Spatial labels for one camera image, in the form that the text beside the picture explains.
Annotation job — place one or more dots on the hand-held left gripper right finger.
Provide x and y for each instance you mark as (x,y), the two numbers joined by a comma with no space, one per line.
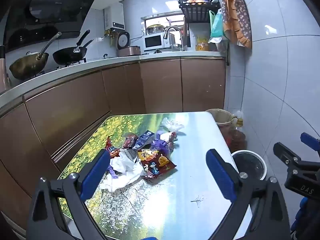
(220,175)

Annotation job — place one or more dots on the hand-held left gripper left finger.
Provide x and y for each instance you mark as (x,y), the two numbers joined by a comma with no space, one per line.
(96,175)

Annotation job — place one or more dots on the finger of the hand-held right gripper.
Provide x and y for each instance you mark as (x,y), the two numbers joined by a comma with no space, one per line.
(310,141)
(285,152)

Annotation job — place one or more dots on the small purple wrapper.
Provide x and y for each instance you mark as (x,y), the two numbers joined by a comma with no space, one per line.
(111,173)

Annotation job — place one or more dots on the white tissue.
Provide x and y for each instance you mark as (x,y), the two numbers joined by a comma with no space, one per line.
(122,173)

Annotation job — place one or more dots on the small red snack wrapper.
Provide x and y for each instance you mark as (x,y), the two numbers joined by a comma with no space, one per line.
(111,148)

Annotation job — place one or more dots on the white trash bin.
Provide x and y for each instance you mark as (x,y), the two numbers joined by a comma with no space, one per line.
(250,165)

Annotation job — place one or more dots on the dark red wrapper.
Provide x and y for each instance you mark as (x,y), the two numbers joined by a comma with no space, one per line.
(130,140)

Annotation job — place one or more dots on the blue milk carton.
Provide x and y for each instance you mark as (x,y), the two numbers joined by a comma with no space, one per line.
(143,140)

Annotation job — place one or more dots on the red candy wrapper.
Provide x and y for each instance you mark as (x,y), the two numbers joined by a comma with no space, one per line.
(172,141)

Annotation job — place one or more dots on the large red snack packet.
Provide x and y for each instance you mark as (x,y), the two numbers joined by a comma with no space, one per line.
(158,165)

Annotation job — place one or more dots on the purple foil wrapper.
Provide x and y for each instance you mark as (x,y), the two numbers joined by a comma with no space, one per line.
(160,146)

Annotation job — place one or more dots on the white food packet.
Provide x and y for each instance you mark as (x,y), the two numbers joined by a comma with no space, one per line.
(165,136)

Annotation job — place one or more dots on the clear plastic bag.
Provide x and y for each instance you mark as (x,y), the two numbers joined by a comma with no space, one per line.
(172,125)

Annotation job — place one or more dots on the person's right hand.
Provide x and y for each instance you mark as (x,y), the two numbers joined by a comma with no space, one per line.
(301,215)

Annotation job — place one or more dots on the amber oil bottle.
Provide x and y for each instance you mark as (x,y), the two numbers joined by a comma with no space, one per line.
(237,137)

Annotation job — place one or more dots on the wicker basket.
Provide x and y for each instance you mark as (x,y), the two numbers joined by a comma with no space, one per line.
(220,117)

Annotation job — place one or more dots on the clear plastic bottle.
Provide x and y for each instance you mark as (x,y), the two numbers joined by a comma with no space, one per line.
(238,115)

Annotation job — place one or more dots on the landscape print table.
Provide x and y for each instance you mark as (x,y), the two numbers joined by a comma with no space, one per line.
(162,85)

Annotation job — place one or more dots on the white kitchen countertop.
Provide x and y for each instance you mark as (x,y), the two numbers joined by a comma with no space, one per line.
(100,65)

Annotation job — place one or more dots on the gas stove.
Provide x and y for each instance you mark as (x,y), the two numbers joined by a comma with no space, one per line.
(66,66)

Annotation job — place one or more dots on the black wok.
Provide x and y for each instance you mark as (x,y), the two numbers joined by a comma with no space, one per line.
(70,55)

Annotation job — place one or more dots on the translucent kitchen bag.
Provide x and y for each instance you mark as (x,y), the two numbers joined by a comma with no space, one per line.
(217,44)

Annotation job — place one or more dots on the rice cooker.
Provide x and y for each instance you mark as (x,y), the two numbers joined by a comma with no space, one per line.
(128,51)

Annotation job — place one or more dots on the yellow bottle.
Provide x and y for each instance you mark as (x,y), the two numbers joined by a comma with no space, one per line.
(202,45)

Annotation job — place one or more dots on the brass wok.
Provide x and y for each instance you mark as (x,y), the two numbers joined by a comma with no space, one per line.
(27,63)

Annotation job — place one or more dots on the copper cylinder bottle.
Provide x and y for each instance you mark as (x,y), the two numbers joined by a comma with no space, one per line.
(3,72)

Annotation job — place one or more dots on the teal plastic bag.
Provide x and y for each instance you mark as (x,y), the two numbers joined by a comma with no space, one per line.
(220,27)

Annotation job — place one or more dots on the floral apron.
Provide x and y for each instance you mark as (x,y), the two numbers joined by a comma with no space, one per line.
(237,17)

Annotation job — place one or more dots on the white microwave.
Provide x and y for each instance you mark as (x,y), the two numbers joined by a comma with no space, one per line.
(153,42)

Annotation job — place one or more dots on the green cutting board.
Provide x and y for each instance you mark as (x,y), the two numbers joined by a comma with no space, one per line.
(211,20)

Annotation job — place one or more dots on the steel faucet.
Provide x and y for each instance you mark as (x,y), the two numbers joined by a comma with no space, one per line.
(175,28)

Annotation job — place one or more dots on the steel pot with lid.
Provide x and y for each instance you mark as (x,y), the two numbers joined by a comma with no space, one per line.
(155,30)

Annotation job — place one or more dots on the white water heater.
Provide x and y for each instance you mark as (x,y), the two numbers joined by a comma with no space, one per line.
(115,15)

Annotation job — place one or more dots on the black dish rack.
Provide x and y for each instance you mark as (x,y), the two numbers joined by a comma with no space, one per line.
(195,12)

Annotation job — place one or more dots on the kitchen window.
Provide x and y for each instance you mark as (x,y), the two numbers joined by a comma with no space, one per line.
(160,20)

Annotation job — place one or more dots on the black range hood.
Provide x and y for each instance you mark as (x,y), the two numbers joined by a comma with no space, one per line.
(50,10)

